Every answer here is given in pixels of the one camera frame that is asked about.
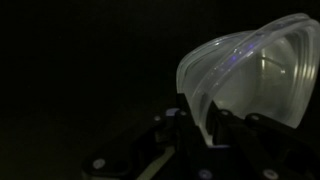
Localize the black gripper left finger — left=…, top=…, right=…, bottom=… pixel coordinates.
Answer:
left=176, top=92, right=202, bottom=152

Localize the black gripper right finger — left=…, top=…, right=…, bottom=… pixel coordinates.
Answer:
left=206, top=99, right=235, bottom=148

